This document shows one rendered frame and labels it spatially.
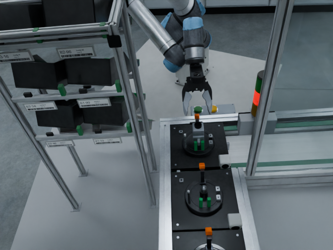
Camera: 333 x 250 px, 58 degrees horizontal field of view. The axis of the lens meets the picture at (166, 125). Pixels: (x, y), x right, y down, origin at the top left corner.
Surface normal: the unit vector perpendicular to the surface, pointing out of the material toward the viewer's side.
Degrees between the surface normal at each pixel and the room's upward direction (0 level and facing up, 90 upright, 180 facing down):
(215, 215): 0
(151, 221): 0
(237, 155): 0
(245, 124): 90
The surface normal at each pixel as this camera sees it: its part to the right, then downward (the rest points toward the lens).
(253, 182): 0.00, 0.73
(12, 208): -0.08, -0.68
